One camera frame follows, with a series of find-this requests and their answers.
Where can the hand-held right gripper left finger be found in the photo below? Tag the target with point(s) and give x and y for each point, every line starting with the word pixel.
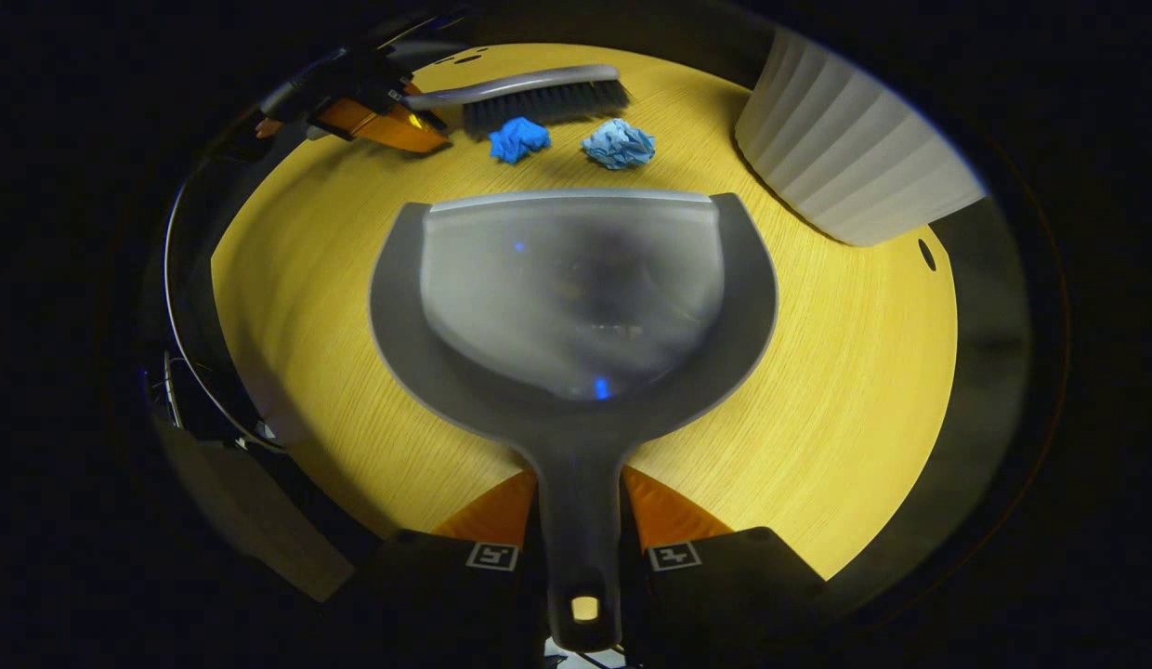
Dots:
pixel 446 595

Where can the grey dustpan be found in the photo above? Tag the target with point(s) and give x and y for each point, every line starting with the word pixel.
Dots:
pixel 576 297

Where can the yellow wooden desktop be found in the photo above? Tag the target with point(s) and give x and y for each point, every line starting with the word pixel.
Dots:
pixel 307 325

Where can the white ribbed garbage bin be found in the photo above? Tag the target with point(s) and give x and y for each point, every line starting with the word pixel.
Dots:
pixel 845 149

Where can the small grey broom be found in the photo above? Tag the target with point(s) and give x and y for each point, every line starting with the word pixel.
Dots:
pixel 539 88

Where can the light blue paper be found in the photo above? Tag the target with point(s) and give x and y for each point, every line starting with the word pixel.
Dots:
pixel 619 144

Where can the dark blue paper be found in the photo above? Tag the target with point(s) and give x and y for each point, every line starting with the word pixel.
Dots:
pixel 518 139

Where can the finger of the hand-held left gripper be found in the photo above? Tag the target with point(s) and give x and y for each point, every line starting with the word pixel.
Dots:
pixel 390 130
pixel 414 91

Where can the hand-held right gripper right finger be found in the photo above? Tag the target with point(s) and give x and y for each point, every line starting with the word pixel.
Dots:
pixel 715 595

